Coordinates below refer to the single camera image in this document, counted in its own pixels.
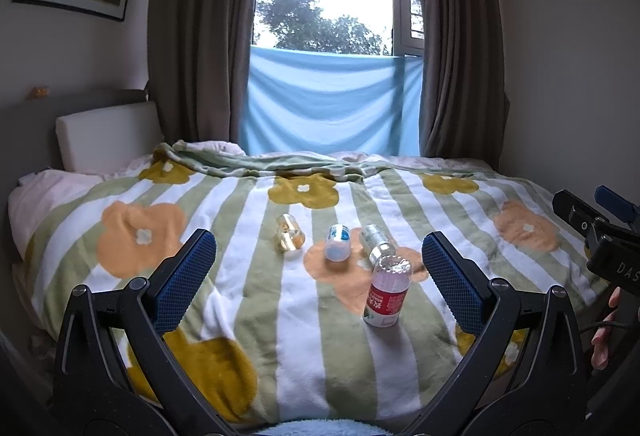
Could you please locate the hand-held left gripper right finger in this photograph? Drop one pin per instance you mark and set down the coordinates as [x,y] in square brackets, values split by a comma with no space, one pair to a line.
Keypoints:
[452,283]

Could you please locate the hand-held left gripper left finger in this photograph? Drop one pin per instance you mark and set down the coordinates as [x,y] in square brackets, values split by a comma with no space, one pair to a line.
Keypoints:
[184,283]

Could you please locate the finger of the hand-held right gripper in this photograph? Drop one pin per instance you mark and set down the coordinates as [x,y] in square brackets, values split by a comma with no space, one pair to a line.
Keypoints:
[575,212]
[617,205]

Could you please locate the blue label white bottle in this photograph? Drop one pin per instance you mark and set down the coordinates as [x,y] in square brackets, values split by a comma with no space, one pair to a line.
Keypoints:
[337,243]

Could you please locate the person's right hand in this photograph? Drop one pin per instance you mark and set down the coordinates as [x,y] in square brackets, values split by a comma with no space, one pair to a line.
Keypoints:
[602,341]

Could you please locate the plastic bottle with red label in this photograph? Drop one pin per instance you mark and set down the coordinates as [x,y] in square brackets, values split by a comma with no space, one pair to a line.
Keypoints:
[386,293]

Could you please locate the grey label clear bottle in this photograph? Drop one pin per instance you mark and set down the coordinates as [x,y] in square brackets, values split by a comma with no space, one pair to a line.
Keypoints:
[374,240]

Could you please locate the striped floral blanket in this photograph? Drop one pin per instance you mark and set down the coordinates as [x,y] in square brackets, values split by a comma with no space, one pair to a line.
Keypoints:
[280,316]

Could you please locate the white pillow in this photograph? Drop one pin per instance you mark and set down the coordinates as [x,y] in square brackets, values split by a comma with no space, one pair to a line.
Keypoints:
[45,201]

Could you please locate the white headboard cushion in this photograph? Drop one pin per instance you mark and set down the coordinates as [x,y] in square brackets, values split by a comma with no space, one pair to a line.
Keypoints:
[107,136]

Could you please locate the brown curtain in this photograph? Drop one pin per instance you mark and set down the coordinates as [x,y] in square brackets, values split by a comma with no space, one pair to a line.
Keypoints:
[465,41]
[200,31]

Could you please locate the grey headboard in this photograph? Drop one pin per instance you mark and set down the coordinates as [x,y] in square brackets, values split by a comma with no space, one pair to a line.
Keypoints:
[30,136]

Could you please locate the light blue hanging cloth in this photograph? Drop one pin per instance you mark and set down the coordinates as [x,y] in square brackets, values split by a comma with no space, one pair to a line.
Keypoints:
[330,101]

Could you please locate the small orange figurine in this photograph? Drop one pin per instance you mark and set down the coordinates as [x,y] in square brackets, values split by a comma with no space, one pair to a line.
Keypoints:
[40,92]

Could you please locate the tree outside window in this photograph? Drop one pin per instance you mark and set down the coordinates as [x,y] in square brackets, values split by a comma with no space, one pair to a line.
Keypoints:
[295,11]

